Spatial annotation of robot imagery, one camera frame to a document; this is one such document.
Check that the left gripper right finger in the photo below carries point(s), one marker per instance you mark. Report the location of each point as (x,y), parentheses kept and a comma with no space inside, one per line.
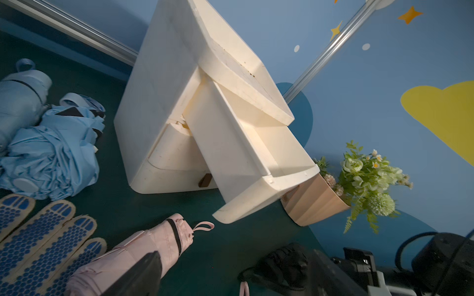
(327,279)

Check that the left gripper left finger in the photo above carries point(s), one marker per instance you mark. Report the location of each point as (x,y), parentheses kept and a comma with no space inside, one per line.
(142,279)

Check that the black umbrella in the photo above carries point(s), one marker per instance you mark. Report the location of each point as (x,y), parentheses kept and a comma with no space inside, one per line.
(284,271)

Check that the pink umbrella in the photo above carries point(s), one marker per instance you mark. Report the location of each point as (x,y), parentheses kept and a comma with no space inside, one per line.
(170,239)
(244,289)

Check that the white three-drawer cabinet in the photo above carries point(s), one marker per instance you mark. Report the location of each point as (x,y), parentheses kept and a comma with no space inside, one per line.
(187,43)

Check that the white drawer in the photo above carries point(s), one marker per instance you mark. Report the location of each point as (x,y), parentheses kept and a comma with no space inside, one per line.
(253,158)

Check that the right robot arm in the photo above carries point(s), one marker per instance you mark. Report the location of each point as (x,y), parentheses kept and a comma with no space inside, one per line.
(444,267)

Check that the loose light blue umbrella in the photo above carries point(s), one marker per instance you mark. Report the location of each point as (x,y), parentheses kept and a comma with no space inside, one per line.
(57,158)

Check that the rolled light blue umbrella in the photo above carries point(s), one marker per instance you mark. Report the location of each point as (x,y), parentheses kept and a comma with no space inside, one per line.
(23,100)

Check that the beige ribbed flower pot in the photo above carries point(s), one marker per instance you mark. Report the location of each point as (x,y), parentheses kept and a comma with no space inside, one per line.
(312,201)

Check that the white green artificial flowers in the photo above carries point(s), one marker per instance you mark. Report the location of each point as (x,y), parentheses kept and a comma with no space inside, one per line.
(363,184)

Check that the blue dotted work glove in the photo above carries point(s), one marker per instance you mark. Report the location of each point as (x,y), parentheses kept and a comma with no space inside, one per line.
(39,254)

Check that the right aluminium frame post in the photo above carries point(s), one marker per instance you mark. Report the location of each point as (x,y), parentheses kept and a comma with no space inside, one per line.
(334,45)

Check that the horizontal aluminium frame bar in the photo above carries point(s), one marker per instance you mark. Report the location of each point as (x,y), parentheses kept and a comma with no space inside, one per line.
(56,18)

